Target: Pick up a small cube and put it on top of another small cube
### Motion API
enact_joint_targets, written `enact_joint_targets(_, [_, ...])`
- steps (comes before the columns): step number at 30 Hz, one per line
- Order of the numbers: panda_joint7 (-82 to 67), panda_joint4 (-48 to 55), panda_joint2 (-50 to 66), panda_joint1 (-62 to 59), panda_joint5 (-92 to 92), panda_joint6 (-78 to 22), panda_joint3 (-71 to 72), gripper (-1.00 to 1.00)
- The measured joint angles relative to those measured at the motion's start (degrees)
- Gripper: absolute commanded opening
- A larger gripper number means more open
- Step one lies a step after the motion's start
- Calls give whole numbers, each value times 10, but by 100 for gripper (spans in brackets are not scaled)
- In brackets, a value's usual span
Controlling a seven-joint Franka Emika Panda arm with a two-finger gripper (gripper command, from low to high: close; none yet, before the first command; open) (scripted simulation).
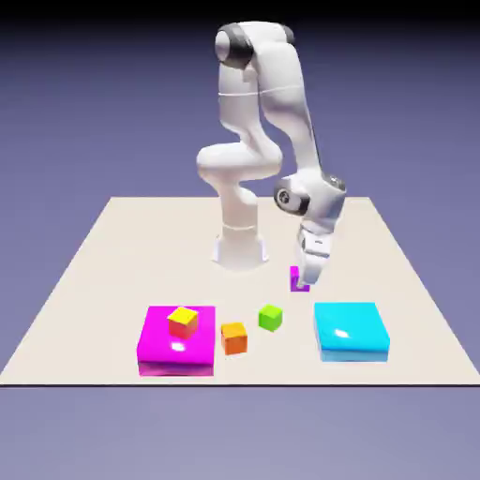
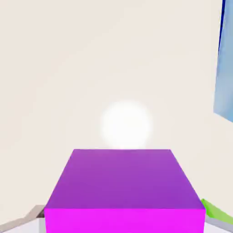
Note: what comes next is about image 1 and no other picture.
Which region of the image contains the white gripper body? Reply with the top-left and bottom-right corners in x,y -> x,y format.
297,239 -> 332,286

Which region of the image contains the small magenta cube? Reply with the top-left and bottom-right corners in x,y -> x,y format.
289,265 -> 311,293

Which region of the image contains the small green cube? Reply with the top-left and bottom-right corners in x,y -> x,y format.
257,304 -> 284,333

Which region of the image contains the small orange cube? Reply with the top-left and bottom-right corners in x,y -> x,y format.
219,321 -> 249,356

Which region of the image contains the small yellow cube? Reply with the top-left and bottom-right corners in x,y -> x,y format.
167,306 -> 200,340

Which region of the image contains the large cyan box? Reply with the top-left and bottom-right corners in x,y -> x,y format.
313,301 -> 392,364

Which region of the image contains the large magenta box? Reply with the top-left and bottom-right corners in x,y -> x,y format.
136,305 -> 217,377

